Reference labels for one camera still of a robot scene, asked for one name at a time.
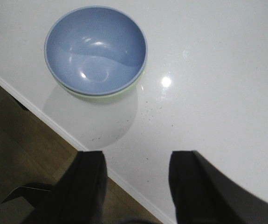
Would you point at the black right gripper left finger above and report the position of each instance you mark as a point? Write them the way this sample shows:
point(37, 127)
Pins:
point(79, 195)

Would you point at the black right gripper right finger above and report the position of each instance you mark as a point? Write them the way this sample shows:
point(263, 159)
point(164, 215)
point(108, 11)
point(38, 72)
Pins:
point(203, 195)

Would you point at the green plastic bowl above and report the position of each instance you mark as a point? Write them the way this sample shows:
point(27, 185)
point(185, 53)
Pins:
point(103, 98)

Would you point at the blue plastic bowl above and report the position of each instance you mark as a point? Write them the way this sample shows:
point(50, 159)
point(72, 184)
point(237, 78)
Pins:
point(95, 50)

